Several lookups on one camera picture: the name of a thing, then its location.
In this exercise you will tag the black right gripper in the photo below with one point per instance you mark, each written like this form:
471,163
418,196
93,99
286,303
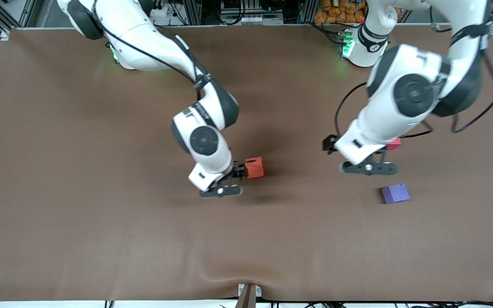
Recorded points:
238,169

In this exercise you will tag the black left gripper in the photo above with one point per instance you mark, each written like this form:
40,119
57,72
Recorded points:
327,143

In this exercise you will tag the orange foam block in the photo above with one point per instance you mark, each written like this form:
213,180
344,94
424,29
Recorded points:
255,167

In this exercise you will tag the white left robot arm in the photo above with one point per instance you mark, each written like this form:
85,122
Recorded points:
413,94

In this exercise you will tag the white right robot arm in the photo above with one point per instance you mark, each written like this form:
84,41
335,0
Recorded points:
144,34

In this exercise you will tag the red foam block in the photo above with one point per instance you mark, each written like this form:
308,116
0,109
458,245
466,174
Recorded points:
394,144

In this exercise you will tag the purple foam block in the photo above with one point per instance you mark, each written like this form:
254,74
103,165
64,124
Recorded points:
395,193

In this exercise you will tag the orange netted bag pile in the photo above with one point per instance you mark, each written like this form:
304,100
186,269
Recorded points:
340,13

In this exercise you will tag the table cover mat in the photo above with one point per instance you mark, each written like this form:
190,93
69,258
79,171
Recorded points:
101,235

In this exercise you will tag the white power strip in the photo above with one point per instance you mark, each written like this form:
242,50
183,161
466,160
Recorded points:
158,13

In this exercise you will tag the metal table edge bracket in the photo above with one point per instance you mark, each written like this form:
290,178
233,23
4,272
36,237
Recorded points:
248,295

